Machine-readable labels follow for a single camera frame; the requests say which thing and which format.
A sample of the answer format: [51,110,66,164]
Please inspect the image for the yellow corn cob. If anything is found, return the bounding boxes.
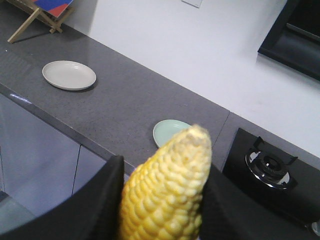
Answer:
[116,124,212,240]

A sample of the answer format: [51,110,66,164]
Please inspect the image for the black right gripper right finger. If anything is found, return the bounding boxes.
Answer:
[199,167,319,240]

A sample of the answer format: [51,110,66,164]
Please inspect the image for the black gas stove top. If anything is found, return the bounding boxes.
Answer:
[222,128,320,225]

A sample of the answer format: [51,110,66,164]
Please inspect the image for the gas burner with grate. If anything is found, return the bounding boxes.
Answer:
[245,136,298,191]

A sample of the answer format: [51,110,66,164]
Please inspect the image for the wooden stand with colourful board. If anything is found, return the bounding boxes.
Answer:
[7,0,74,44]

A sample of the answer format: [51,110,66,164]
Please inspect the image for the grey lower cabinet doors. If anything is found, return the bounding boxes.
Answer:
[0,95,113,217]

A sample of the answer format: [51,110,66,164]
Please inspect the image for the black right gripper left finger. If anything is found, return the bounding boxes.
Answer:
[0,155,124,240]

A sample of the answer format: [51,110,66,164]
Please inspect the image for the white wall socket plate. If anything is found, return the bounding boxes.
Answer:
[181,0,203,8]

